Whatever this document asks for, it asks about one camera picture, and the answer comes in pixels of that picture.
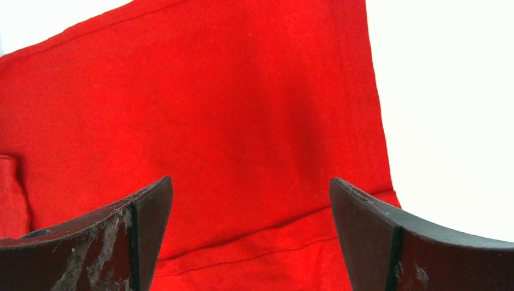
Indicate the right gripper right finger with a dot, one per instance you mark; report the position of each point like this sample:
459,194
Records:
386,248

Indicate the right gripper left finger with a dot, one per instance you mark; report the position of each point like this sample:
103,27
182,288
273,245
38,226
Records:
115,247

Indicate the red t shirt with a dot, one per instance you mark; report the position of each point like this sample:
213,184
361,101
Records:
251,107

